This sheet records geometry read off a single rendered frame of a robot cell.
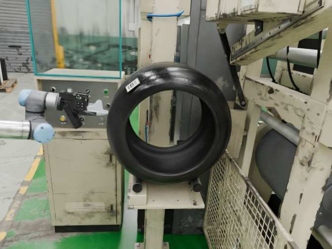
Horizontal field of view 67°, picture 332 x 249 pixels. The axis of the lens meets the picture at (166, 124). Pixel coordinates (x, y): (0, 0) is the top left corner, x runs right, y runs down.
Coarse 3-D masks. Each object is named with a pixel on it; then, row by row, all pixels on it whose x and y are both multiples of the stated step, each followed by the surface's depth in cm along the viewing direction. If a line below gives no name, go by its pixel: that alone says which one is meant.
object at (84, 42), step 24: (48, 0) 147; (72, 0) 148; (96, 0) 149; (120, 0) 150; (48, 24) 151; (72, 24) 152; (96, 24) 154; (120, 24) 154; (48, 48) 156; (72, 48) 157; (96, 48) 158; (120, 48) 159; (48, 72) 161; (72, 72) 162; (96, 72) 163; (120, 72) 164
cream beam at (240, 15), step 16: (208, 0) 118; (224, 0) 95; (240, 0) 81; (256, 0) 68; (272, 0) 68; (288, 0) 68; (304, 0) 68; (208, 16) 117; (224, 16) 96; (240, 16) 86; (256, 16) 82; (272, 16) 79; (288, 16) 74
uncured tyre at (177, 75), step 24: (144, 72) 101; (168, 72) 99; (192, 72) 101; (120, 96) 101; (144, 96) 98; (216, 96) 102; (120, 120) 101; (216, 120) 104; (120, 144) 105; (144, 144) 135; (192, 144) 137; (216, 144) 108; (144, 168) 109; (168, 168) 130; (192, 168) 112
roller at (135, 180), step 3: (135, 177) 118; (135, 180) 116; (138, 180) 116; (141, 180) 117; (135, 183) 113; (138, 183) 114; (141, 183) 115; (132, 186) 114; (135, 186) 113; (138, 186) 113; (141, 186) 113; (132, 189) 113; (135, 189) 113; (138, 189) 113; (141, 189) 114
